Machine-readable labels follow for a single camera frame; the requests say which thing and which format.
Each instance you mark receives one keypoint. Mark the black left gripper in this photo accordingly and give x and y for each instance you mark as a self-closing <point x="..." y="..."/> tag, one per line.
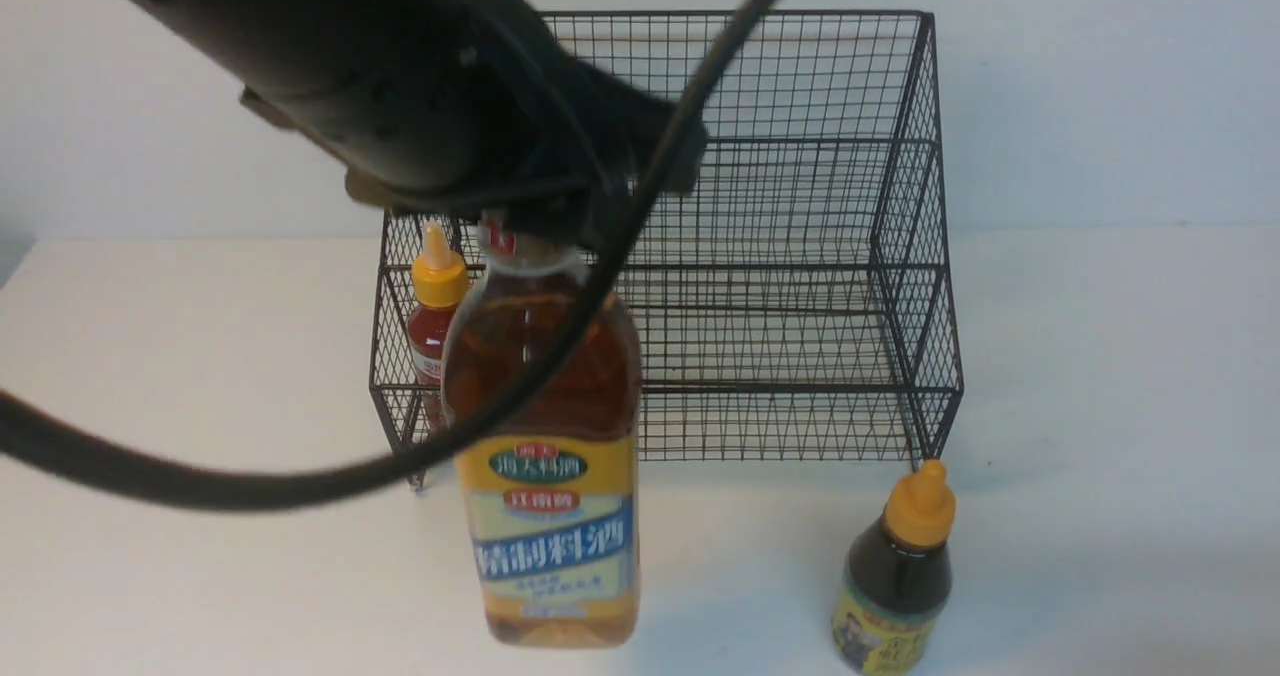
<point x="506" y="124"/>

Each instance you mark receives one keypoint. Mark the red chili sauce bottle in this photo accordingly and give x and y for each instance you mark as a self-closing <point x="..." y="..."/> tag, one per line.
<point x="440" y="282"/>

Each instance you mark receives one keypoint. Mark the large cooking wine bottle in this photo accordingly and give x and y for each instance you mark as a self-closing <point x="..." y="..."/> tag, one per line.
<point x="551" y="497"/>

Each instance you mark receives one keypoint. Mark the dark sauce bottle yellow cap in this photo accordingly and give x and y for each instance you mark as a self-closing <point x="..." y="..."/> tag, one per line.
<point x="897" y="577"/>

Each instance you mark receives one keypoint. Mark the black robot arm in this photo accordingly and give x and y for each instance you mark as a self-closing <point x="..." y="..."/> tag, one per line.
<point x="302" y="63"/>

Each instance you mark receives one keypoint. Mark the black wire mesh shelf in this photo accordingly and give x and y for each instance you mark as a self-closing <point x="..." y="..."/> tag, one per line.
<point x="797" y="306"/>

